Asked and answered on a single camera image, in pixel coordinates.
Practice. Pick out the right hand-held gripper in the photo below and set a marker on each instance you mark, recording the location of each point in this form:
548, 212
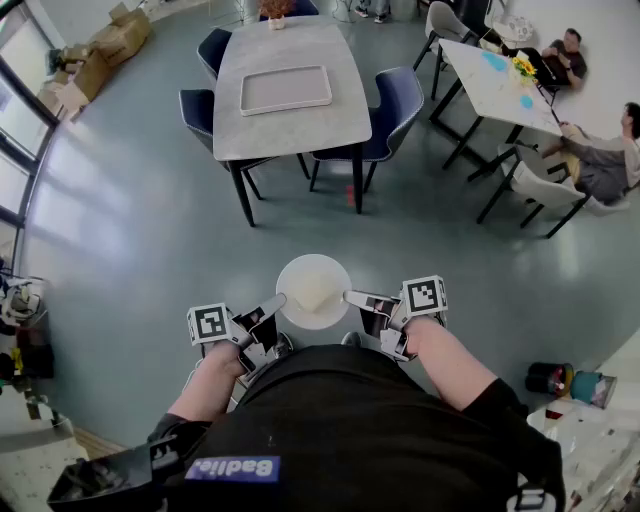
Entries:
424, 296

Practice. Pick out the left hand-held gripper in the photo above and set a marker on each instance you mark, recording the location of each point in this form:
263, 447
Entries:
210, 324

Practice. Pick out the pale food piece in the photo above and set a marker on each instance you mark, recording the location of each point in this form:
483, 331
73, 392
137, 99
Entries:
315, 290

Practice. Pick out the round white plate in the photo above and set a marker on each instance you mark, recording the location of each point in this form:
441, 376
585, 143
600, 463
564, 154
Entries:
310, 265

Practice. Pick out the person's right forearm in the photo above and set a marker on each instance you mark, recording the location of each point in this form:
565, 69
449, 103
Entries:
450, 365

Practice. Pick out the person's left forearm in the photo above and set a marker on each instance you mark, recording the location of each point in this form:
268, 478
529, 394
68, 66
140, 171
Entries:
205, 387

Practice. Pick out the grey marble dining table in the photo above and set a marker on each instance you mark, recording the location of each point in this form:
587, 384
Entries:
290, 137

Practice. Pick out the person's right shoe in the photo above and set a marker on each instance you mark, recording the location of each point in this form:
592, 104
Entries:
351, 339

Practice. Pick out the person's shoe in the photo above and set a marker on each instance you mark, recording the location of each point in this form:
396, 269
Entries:
351, 339
283, 345

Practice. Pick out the person's left shoe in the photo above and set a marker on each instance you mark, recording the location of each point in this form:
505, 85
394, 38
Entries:
283, 345

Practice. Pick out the small red floor item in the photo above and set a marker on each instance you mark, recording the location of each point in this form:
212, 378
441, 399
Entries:
350, 195

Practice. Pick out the person's black shirt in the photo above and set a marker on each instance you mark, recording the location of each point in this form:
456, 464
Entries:
350, 425

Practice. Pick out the black cylindrical container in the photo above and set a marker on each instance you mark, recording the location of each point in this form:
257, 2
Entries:
545, 379

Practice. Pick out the grey rectangular tray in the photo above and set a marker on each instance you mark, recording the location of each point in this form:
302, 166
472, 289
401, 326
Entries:
285, 90

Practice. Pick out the black chest-mounted pack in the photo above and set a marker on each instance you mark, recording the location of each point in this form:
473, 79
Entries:
110, 475

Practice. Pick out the white marble side table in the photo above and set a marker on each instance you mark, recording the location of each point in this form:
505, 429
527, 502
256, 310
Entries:
480, 95

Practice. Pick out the teal cylindrical container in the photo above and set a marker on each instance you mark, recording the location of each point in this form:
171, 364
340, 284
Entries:
587, 387

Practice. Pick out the cluttered equipment rack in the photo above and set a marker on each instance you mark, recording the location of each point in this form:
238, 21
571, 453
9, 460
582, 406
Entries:
25, 345

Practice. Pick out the small blue mat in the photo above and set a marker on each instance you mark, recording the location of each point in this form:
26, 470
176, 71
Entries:
526, 101

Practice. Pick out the white marble counter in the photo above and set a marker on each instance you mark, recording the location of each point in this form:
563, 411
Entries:
590, 445

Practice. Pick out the large blue mat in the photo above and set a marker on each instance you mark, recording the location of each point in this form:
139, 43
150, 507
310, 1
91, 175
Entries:
494, 62

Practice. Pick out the sunflower bouquet vase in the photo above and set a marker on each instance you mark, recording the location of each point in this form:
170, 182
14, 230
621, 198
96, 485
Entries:
523, 67

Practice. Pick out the orange potted plant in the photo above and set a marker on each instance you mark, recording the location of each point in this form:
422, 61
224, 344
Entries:
276, 10

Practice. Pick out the pile of cardboard boxes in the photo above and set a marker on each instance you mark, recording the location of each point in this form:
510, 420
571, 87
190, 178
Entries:
110, 45

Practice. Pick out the white patterned round seat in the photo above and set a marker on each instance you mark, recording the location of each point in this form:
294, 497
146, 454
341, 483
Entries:
517, 27

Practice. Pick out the black window frame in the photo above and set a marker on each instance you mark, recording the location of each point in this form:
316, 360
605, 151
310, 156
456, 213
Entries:
30, 105

